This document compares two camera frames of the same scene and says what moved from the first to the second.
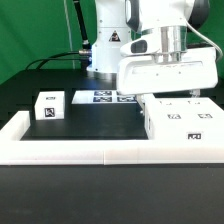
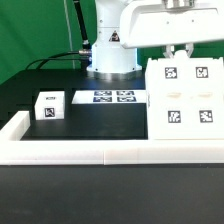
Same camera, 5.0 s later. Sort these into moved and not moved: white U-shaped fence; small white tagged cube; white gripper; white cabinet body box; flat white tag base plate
Moved: white gripper; white cabinet body box
Not moved: white U-shaped fence; flat white tag base plate; small white tagged cube
